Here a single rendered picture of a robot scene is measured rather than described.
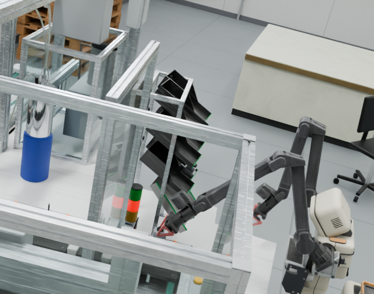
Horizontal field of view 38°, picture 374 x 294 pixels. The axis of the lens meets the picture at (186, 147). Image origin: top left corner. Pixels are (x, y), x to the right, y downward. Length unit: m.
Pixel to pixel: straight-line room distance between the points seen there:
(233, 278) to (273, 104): 6.14
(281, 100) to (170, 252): 6.14
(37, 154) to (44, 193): 0.21
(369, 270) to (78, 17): 3.08
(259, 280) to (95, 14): 1.73
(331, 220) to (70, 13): 1.86
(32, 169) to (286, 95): 4.37
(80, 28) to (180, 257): 2.57
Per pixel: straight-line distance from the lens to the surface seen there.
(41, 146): 3.03
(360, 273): 4.74
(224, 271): 0.84
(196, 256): 0.84
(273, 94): 6.90
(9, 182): 3.13
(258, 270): 2.81
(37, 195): 3.04
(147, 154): 2.54
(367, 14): 12.98
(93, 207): 1.51
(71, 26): 3.32
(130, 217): 2.18
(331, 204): 2.50
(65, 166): 3.33
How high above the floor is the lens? 2.48
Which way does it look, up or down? 25 degrees down
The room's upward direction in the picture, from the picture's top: 13 degrees clockwise
